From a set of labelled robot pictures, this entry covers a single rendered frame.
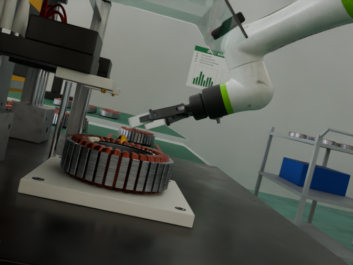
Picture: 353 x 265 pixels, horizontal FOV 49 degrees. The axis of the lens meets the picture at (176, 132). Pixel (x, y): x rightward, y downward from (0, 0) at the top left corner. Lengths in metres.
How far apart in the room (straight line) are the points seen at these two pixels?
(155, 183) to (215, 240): 0.08
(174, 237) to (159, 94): 5.45
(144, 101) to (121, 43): 0.88
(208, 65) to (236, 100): 4.79
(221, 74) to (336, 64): 1.81
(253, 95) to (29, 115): 0.63
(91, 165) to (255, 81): 0.77
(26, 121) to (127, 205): 0.32
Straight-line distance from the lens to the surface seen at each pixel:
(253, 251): 0.34
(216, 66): 5.89
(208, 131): 5.86
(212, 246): 0.32
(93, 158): 0.36
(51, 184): 0.34
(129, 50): 5.77
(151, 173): 0.36
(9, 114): 0.44
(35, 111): 0.62
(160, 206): 0.35
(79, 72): 0.38
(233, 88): 1.09
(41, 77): 0.64
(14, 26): 0.42
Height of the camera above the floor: 0.86
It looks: 3 degrees down
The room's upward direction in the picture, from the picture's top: 14 degrees clockwise
